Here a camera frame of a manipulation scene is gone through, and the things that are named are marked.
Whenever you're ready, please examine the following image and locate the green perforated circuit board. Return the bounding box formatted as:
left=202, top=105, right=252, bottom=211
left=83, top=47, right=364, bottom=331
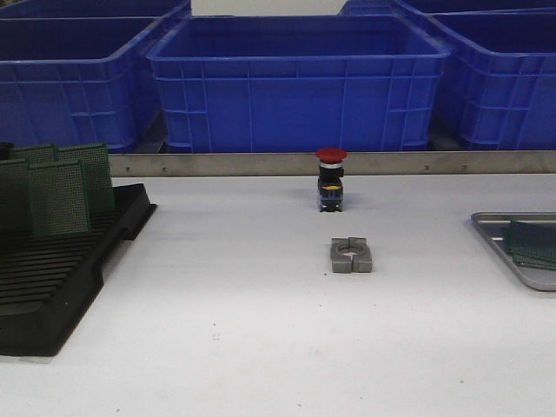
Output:
left=506, top=222, right=555, bottom=262
left=502, top=225, right=555, bottom=270
left=28, top=160, right=91, bottom=237

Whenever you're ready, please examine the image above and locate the rear right green circuit board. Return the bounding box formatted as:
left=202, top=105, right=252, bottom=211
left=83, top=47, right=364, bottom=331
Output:
left=58, top=142, right=116, bottom=213

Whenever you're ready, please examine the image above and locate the metal tray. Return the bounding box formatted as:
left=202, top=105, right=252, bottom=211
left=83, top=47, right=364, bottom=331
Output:
left=471, top=212, right=555, bottom=293

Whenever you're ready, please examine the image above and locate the rear left green circuit board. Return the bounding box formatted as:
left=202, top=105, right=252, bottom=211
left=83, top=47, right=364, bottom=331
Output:
left=9, top=143, right=58, bottom=164

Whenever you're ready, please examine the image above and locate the black slotted board rack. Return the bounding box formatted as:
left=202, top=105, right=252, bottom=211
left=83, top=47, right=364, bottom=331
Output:
left=1, top=183, right=156, bottom=356

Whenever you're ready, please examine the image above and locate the left middle green circuit board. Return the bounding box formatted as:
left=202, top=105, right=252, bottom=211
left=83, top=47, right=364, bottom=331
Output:
left=1, top=159, right=31, bottom=235

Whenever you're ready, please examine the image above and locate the red emergency stop button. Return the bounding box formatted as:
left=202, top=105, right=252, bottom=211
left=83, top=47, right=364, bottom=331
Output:
left=315, top=148, right=348, bottom=212

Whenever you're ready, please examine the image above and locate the grey split clamp block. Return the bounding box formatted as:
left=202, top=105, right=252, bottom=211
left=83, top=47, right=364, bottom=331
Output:
left=330, top=237, right=373, bottom=274

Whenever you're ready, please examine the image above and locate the center blue plastic bin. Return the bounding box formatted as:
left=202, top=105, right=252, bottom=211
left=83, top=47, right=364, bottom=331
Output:
left=148, top=15, right=448, bottom=153

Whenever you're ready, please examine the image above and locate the blue plastic bin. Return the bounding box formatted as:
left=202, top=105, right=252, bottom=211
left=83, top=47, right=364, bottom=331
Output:
left=428, top=12, right=555, bottom=150
left=1, top=17, right=165, bottom=152
left=148, top=15, right=448, bottom=153

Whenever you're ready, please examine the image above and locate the far right blue bin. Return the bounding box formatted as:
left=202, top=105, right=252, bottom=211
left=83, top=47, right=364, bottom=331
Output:
left=340, top=0, right=555, bottom=16

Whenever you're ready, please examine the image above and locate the left blue plastic bin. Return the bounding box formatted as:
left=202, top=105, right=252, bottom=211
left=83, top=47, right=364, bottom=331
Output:
left=1, top=17, right=165, bottom=152

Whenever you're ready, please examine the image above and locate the right blue plastic bin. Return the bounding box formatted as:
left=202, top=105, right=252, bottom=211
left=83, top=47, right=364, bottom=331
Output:
left=428, top=12, right=555, bottom=150

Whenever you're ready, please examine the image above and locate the far left blue bin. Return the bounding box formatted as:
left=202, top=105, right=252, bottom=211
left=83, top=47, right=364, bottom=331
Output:
left=1, top=0, right=192, bottom=18

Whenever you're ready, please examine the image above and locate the metal rail strip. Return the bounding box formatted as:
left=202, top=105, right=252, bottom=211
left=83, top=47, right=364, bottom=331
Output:
left=109, top=150, right=555, bottom=177

